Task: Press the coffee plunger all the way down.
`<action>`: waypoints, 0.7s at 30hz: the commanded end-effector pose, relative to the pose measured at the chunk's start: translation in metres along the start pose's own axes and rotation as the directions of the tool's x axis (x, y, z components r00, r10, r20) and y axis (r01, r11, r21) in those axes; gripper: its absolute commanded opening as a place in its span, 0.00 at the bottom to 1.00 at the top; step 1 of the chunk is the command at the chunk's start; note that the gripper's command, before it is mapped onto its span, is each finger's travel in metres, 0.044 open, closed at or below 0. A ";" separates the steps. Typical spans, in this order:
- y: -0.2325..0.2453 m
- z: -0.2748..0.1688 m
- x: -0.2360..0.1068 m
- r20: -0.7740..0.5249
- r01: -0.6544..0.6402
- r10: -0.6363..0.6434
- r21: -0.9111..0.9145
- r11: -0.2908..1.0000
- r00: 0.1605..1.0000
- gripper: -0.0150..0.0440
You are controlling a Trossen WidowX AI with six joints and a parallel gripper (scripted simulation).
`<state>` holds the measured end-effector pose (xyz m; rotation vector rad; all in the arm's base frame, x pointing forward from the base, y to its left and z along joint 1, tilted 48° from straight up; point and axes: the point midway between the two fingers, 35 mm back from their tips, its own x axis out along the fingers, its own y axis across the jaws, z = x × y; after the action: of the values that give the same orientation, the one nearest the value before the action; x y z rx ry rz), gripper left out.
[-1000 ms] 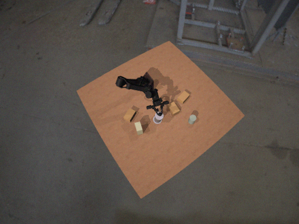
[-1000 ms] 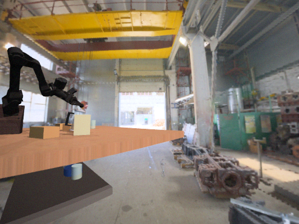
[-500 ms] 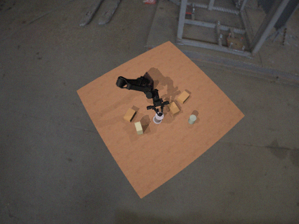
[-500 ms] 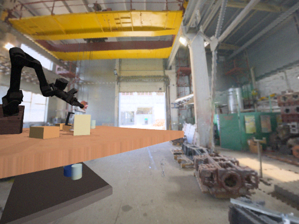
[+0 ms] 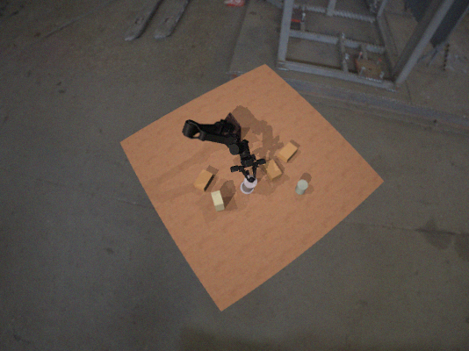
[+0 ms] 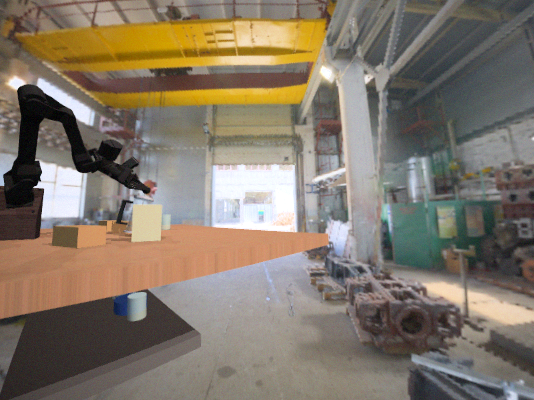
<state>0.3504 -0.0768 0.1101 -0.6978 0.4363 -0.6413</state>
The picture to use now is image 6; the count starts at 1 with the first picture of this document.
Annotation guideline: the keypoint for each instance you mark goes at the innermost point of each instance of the dark blue cylinder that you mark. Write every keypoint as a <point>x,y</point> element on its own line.
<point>120,305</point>

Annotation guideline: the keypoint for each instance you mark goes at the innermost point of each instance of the pale grey cylinder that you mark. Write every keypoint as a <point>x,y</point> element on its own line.
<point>136,308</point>
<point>166,221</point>

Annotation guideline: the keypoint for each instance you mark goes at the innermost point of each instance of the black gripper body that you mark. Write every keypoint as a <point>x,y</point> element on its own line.
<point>120,175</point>

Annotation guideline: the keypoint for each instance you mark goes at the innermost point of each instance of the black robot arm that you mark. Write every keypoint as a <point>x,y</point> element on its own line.
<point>35,105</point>

